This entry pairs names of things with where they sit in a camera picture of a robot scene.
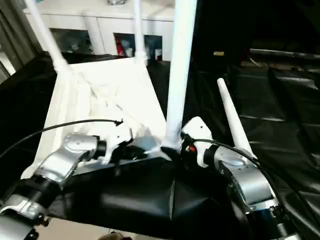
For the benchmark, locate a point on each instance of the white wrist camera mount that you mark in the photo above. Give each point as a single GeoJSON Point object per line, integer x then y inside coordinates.
{"type": "Point", "coordinates": [200, 127]}
{"type": "Point", "coordinates": [117, 140]}

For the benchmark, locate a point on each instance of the small tan label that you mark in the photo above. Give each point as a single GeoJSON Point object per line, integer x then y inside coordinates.
{"type": "Point", "coordinates": [218, 53]}

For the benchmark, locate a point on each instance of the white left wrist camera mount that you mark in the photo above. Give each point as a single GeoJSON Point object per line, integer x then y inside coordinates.
{"type": "Point", "coordinates": [117, 140]}

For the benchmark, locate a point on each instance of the long grey metal bar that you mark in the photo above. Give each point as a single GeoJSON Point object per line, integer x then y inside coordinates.
{"type": "Point", "coordinates": [287, 53]}

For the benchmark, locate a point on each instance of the white plastic table leg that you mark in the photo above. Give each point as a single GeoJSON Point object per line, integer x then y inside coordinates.
{"type": "Point", "coordinates": [232, 112]}
{"type": "Point", "coordinates": [47, 37]}
{"type": "Point", "coordinates": [138, 30]}
{"type": "Point", "coordinates": [180, 62]}

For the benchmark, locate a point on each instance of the black work mat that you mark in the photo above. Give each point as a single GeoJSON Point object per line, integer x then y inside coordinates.
{"type": "Point", "coordinates": [150, 195]}

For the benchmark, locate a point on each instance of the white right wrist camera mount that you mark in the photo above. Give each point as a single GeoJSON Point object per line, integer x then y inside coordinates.
{"type": "Point", "coordinates": [200, 127]}

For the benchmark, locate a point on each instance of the grey curtain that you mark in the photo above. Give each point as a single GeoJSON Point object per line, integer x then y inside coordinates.
{"type": "Point", "coordinates": [15, 37]}

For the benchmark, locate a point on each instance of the dark brown rounded object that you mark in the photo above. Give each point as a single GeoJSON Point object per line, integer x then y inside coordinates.
{"type": "Point", "coordinates": [112, 236]}

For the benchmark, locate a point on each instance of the white plastic table top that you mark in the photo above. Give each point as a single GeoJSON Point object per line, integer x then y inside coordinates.
{"type": "Point", "coordinates": [100, 82]}

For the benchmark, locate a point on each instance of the large black case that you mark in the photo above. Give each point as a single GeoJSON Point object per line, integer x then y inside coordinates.
{"type": "Point", "coordinates": [250, 25]}

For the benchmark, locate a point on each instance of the white glass-door cabinet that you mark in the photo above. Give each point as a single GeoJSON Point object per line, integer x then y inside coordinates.
{"type": "Point", "coordinates": [112, 22]}

